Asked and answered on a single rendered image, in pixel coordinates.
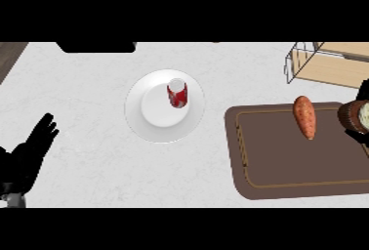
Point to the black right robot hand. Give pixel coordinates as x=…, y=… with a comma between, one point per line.
x=363, y=92

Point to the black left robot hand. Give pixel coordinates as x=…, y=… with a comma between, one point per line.
x=30, y=153

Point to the brown cupcake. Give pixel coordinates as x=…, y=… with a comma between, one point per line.
x=355, y=116

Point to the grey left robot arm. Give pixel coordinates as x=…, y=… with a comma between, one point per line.
x=14, y=200

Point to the brown tray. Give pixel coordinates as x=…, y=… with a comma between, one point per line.
x=297, y=153

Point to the orange sweet potato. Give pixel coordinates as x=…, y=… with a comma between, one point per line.
x=306, y=116

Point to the dark wooden panel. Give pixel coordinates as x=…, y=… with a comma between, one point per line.
x=9, y=57

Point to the white plate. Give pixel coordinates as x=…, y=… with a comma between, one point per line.
x=164, y=105

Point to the black appliance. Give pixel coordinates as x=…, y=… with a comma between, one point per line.
x=96, y=47

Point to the red and white can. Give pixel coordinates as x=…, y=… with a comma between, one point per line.
x=177, y=93

